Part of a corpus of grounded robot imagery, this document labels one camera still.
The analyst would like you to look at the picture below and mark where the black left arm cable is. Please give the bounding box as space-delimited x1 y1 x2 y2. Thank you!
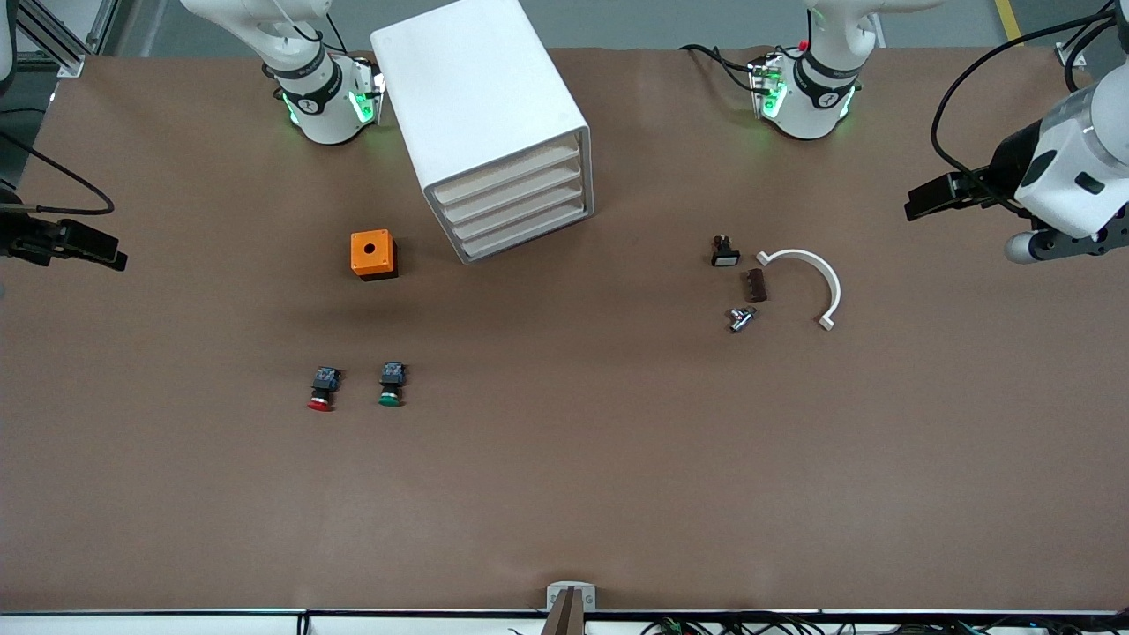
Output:
931 4 1129 204

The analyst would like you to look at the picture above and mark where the brown post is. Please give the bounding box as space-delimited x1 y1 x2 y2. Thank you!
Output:
540 586 589 635

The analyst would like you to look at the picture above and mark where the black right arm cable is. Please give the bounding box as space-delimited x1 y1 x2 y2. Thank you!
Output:
0 131 117 218

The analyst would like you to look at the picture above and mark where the aluminium frame profile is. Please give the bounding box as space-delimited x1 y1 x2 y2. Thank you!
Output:
1057 0 1129 68
18 0 120 78

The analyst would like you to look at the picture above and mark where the black base cable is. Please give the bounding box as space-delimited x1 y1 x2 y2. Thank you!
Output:
677 42 761 93

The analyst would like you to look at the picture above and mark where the white plastic drawer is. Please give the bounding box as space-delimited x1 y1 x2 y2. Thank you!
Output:
454 201 590 263
437 157 585 232
445 179 587 251
427 132 585 211

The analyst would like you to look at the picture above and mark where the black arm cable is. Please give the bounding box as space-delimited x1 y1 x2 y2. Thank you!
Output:
931 4 1129 204
0 131 117 218

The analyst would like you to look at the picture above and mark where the white table edge rail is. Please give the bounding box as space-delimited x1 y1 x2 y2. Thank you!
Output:
0 609 1129 635

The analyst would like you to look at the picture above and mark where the white curved bracket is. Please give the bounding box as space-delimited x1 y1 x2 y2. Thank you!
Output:
756 249 842 332

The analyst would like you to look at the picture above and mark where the orange button enclosure box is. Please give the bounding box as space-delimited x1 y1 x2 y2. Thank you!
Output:
350 229 399 282

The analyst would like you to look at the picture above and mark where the red mushroom push button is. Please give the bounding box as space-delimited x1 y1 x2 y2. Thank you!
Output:
308 365 343 413

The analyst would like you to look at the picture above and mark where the grey table edge bracket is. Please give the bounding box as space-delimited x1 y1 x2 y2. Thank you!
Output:
546 581 597 612

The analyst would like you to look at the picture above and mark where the white drawer cabinet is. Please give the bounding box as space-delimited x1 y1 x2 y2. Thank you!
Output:
370 0 595 265

